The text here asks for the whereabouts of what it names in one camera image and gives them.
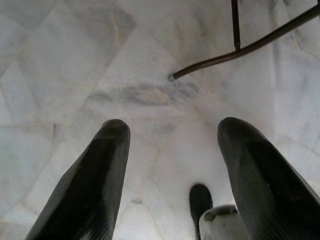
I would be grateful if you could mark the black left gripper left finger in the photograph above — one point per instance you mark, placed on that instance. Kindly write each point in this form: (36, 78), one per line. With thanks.
(97, 180)

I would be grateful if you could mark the dark metal table leg frame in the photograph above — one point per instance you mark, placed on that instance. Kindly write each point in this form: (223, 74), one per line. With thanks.
(235, 25)

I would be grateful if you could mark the white robot leg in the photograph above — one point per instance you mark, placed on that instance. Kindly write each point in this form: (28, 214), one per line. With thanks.
(220, 225)

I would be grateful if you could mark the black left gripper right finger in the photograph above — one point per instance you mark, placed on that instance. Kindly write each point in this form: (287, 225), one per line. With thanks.
(270, 190)

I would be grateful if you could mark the black robot foot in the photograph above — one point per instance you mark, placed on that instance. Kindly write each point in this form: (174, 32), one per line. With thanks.
(200, 200)

